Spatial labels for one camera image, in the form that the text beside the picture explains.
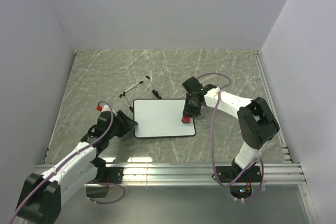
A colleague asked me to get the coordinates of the red black eraser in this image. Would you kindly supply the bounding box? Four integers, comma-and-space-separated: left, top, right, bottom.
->
182, 116, 191, 124

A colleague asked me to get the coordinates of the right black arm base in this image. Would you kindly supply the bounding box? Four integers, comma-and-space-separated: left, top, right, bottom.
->
216, 165, 261, 184

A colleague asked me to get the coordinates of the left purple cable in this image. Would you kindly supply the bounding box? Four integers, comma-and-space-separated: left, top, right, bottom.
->
7, 101, 126, 224

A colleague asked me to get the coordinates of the metal wire whiteboard stand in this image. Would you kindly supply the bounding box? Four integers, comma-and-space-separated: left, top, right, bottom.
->
119, 75, 162, 113

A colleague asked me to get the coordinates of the purple cable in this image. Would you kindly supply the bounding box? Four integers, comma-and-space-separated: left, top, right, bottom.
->
7, 101, 126, 224
196, 72, 264, 204

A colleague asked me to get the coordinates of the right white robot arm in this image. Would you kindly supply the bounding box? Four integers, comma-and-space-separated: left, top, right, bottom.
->
182, 77, 280, 182

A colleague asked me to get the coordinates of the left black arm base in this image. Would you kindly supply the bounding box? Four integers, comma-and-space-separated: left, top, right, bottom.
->
100, 166, 124, 184

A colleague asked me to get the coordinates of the white whiteboard black frame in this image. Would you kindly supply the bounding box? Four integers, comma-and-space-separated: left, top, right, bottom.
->
133, 99, 196, 139

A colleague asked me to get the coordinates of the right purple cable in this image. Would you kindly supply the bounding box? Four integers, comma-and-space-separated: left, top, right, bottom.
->
196, 72, 264, 204

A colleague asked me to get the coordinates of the aluminium front rail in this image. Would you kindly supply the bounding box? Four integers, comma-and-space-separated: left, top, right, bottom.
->
34, 163, 307, 186

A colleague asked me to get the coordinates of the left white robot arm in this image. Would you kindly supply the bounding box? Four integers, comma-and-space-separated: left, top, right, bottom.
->
14, 110, 137, 223

